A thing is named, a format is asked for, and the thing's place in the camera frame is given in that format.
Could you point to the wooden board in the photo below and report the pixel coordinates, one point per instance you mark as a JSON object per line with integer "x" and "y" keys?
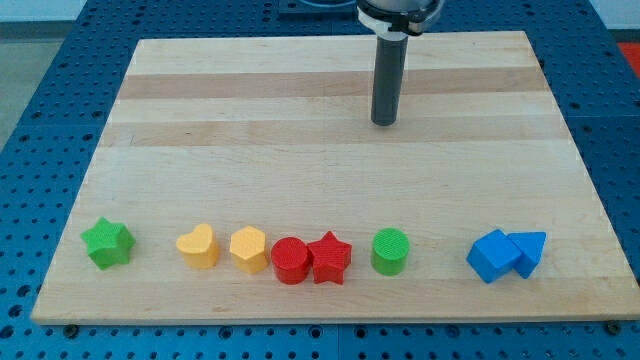
{"x": 275, "y": 133}

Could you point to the red star block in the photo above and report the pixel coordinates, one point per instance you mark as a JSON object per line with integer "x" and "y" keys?
{"x": 330, "y": 258}

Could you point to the red cylinder block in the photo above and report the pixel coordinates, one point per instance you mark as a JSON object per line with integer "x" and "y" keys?
{"x": 291, "y": 260}

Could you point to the green cylinder block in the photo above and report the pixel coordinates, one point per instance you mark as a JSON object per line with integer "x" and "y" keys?
{"x": 390, "y": 249}

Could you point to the yellow hexagon block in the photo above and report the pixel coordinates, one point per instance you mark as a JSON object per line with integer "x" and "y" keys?
{"x": 248, "y": 248}

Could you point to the yellow heart block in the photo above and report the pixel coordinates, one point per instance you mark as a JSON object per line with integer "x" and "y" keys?
{"x": 199, "y": 248}

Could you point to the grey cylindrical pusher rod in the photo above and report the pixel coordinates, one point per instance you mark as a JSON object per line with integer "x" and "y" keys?
{"x": 387, "y": 83}

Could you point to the blue cube block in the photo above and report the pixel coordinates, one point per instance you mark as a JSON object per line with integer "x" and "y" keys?
{"x": 493, "y": 255}

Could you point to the blue triangle block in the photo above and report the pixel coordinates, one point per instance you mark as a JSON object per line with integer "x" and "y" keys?
{"x": 531, "y": 246}

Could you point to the green star block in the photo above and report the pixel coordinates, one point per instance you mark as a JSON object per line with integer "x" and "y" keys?
{"x": 108, "y": 243}

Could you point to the blue perforated table plate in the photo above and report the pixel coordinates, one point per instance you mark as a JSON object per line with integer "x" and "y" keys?
{"x": 45, "y": 159}

